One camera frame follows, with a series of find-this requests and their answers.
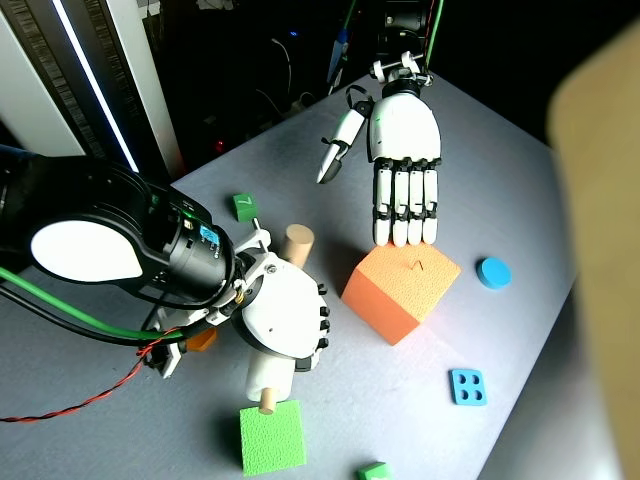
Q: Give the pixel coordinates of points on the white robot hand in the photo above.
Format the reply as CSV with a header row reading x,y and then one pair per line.
x,y
280,310
405,130

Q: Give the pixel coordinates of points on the large orange foam cube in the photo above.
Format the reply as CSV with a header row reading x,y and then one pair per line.
x,y
400,300

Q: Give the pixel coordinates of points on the orange hexagon block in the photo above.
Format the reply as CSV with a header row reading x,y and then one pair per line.
x,y
204,341

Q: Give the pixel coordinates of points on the small green numbered cube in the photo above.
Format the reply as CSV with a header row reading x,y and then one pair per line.
x,y
245,212

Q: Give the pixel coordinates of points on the blue round disc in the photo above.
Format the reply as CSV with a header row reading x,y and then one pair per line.
x,y
494,272

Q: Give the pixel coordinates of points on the small green Y block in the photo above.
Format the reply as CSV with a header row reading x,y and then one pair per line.
x,y
372,472

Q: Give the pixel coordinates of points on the blue square four-hole block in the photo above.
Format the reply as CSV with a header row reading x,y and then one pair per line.
x,y
469,388

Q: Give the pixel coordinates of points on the blue and white plug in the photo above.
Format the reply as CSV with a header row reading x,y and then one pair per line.
x,y
341,42

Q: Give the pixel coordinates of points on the large green foam cube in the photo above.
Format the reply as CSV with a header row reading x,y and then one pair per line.
x,y
272,440

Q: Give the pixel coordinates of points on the grey table cloth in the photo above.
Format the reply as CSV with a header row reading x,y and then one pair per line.
x,y
150,440

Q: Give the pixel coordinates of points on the blurred tan panel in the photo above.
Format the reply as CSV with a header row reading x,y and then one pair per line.
x,y
610,200

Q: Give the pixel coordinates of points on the white cabinet with light strip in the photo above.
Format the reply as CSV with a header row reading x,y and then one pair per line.
x,y
145,75

